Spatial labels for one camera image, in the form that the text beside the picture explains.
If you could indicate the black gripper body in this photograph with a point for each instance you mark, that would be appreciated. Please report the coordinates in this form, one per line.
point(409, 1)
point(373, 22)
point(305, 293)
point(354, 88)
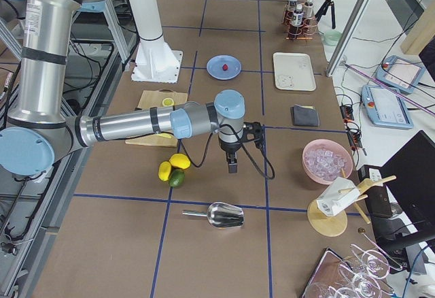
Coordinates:
point(228, 147)

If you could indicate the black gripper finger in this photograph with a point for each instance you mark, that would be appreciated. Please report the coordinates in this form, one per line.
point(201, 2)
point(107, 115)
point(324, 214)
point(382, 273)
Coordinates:
point(232, 165)

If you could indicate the blue round plate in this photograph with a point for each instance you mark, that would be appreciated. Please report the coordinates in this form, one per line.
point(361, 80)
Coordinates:
point(214, 67)

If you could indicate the large yellow lemon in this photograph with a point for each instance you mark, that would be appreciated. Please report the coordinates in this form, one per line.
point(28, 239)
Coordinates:
point(180, 161)

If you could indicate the metal ice scoop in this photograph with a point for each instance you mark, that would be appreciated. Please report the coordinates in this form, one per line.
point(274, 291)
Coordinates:
point(220, 215)

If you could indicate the green lime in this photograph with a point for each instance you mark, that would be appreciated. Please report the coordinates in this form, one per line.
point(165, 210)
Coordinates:
point(176, 178)

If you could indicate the grey folded cloth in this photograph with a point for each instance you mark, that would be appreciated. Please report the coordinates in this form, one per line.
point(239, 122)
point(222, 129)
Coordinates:
point(304, 116)

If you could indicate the half lemon slice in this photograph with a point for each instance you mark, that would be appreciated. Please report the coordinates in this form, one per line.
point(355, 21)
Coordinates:
point(168, 101)

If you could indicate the pink bowl of ice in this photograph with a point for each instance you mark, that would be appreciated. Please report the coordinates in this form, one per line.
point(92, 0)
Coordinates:
point(324, 160)

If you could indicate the cream bear tray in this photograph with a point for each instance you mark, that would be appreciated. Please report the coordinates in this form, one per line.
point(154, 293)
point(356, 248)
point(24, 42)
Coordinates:
point(293, 71)

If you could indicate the white carton on stand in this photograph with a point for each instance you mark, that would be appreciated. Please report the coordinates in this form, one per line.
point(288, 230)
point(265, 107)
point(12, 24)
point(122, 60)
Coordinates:
point(340, 194)

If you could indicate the round wooden stand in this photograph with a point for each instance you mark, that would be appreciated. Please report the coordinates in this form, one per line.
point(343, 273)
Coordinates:
point(336, 225)

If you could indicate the tea bottle front left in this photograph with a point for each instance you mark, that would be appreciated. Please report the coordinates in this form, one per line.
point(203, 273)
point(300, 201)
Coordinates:
point(297, 15)

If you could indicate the tea bottle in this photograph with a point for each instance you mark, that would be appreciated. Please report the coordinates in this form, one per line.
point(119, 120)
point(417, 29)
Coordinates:
point(291, 6)
point(308, 8)
point(297, 15)

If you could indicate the mint green bowl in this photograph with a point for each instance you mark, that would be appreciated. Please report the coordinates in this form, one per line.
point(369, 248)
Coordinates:
point(332, 37)

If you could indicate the tea bottle rear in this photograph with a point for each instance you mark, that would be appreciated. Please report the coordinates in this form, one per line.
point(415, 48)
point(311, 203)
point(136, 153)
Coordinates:
point(291, 6)

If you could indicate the blue teach pendant near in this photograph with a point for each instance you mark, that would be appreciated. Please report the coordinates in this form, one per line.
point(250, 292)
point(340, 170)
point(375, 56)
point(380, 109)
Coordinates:
point(385, 107)

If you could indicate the blue teach pendant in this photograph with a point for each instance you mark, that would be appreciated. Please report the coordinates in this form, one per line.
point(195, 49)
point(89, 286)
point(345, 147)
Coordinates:
point(400, 73)
point(385, 107)

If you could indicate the tea bottle middle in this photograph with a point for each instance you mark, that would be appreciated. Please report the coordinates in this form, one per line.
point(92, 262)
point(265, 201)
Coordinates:
point(308, 8)

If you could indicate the black monitor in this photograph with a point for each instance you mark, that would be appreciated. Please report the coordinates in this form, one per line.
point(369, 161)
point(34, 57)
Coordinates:
point(413, 188)

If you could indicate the blue teach pendant far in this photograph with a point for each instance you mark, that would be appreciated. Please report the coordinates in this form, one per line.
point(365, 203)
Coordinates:
point(400, 73)

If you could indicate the small black tripod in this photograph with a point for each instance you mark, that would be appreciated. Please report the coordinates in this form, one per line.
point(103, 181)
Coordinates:
point(328, 4)

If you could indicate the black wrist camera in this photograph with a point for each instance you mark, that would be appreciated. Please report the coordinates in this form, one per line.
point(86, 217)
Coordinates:
point(253, 132)

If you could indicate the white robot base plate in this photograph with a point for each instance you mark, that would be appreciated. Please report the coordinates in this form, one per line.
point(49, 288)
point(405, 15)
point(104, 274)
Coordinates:
point(148, 69)

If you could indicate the copper wire bottle rack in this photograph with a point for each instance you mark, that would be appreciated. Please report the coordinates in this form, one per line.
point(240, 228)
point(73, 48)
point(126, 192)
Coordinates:
point(305, 31)

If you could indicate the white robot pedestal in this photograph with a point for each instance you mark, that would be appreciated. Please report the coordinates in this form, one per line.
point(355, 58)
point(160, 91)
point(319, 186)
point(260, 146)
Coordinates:
point(147, 21)

